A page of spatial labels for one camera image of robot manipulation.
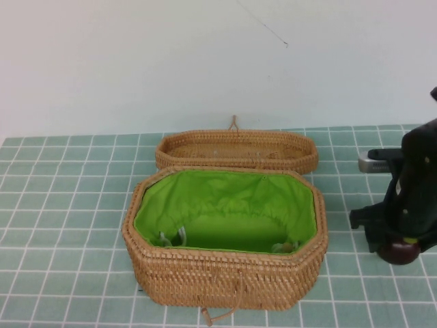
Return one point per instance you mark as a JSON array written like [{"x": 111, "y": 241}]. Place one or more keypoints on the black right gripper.
[{"x": 418, "y": 184}]

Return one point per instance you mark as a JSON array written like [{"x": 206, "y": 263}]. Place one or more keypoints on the rattan loop on lid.
[{"x": 233, "y": 124}]

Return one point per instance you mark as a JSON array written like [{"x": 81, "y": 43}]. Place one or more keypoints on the teal white-grid tablecloth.
[{"x": 68, "y": 205}]

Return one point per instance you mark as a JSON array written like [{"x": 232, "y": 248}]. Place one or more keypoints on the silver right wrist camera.
[{"x": 372, "y": 165}]

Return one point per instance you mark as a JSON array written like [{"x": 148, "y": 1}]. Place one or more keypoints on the woven rattan basket lid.
[{"x": 191, "y": 160}]

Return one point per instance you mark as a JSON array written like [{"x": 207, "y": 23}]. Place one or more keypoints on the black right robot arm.
[{"x": 434, "y": 95}]

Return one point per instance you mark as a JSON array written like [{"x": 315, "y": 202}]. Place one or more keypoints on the purple mangosteen with green calyx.
[{"x": 397, "y": 254}]

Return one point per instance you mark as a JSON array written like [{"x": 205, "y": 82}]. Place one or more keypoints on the woven rattan basket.
[{"x": 222, "y": 276}]

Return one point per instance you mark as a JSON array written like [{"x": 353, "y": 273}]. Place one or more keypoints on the bright green fabric liner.
[{"x": 222, "y": 191}]

